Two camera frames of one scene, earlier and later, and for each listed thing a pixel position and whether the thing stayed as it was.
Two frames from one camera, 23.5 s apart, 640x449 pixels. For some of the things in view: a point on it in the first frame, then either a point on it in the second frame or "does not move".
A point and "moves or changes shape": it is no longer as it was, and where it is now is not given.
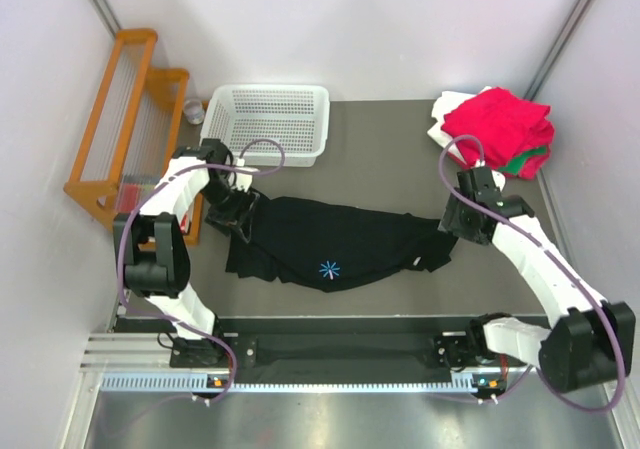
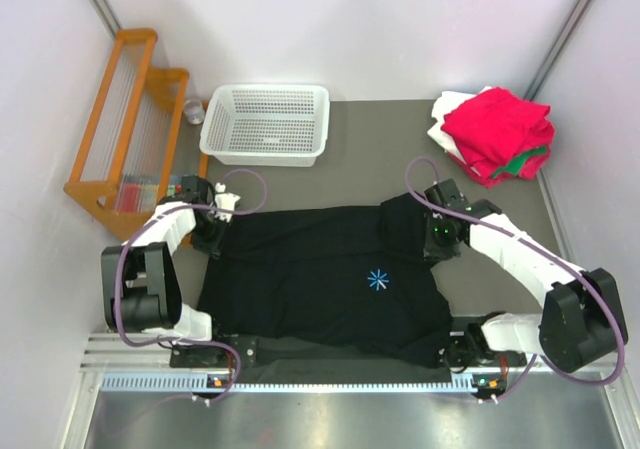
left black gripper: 239,209 to 208,236
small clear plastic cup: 194,111 does not move
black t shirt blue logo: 327,244 moves or changes shape
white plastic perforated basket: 269,125 does not move
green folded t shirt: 515,165 does not move
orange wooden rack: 134,135 does not move
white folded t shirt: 446,103 does not move
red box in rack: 128,198 does not move
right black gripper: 451,221 to 431,249
